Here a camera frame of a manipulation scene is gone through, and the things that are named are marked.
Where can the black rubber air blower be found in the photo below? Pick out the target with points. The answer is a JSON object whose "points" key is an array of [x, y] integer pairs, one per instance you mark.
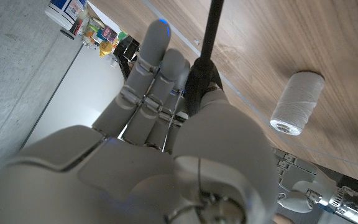
{"points": [[211, 31]]}

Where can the yellow mustard bottle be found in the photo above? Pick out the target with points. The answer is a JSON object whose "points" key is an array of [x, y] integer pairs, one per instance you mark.
{"points": [[106, 49]]}

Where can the glass jar black lid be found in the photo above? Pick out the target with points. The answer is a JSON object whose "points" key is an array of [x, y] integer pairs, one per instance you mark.
{"points": [[68, 33]]}

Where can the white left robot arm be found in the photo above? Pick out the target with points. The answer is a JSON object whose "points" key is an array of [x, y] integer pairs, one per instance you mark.
{"points": [[353, 208]]}

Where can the white thread spool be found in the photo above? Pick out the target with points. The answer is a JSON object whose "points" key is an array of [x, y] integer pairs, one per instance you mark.
{"points": [[297, 101]]}

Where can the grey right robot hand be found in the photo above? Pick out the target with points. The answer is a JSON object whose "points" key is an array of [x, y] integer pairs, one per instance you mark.
{"points": [[120, 174]]}

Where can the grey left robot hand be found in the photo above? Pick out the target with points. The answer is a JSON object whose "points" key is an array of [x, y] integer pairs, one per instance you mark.
{"points": [[303, 183]]}

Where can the white canister blue label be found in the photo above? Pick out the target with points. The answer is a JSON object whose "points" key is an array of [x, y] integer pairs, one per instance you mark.
{"points": [[62, 11]]}

